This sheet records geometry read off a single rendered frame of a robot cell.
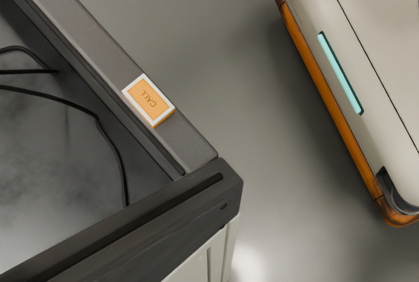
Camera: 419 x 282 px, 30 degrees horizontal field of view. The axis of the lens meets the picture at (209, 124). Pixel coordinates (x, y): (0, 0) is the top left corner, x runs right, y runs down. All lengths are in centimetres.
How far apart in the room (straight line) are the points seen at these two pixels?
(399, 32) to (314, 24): 17
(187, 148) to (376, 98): 81
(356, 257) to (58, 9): 107
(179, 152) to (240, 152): 99
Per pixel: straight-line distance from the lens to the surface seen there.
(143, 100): 80
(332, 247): 175
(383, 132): 155
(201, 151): 79
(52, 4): 87
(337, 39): 160
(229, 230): 99
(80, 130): 94
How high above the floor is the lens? 171
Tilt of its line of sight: 72 degrees down
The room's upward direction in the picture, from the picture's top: straight up
